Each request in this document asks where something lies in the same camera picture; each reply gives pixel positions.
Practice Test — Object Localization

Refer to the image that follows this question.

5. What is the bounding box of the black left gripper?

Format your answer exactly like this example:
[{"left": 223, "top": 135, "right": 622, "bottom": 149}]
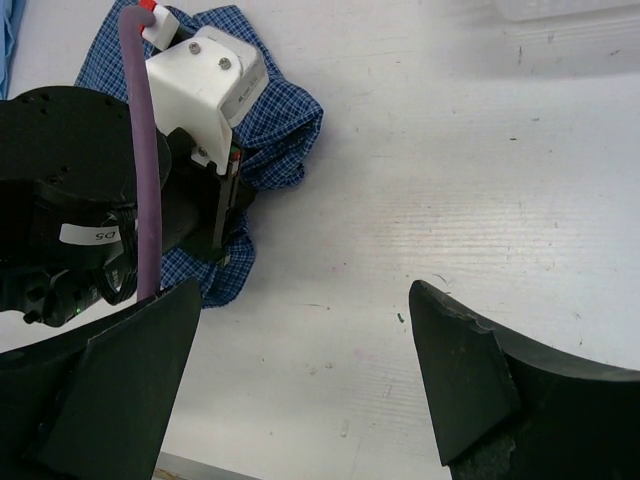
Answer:
[{"left": 161, "top": 128, "right": 256, "bottom": 263}]

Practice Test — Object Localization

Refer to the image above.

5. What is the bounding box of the white plastic perforated basket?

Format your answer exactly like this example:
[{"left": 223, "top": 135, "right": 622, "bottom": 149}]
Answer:
[{"left": 493, "top": 0, "right": 639, "bottom": 22}]

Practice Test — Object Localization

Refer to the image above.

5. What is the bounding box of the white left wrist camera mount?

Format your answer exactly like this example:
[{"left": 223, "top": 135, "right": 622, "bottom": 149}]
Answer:
[{"left": 140, "top": 1, "right": 269, "bottom": 176}]

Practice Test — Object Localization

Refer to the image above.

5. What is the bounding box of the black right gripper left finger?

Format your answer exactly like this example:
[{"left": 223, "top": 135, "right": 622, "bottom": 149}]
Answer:
[{"left": 1, "top": 279, "right": 202, "bottom": 479}]

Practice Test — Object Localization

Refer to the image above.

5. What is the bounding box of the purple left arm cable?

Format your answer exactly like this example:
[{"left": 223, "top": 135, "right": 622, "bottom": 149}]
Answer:
[{"left": 118, "top": 5, "right": 164, "bottom": 304}]

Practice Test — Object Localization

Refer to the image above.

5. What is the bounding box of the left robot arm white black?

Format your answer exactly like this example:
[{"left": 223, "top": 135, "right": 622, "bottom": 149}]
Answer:
[{"left": 1, "top": 86, "right": 255, "bottom": 327}]

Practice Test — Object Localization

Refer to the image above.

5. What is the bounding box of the folded light blue shirt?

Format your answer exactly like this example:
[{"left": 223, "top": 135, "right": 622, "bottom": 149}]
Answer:
[{"left": 0, "top": 0, "right": 26, "bottom": 100}]

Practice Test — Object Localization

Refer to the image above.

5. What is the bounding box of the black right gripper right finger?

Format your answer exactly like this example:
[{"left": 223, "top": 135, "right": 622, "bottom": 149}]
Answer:
[{"left": 409, "top": 280, "right": 639, "bottom": 479}]

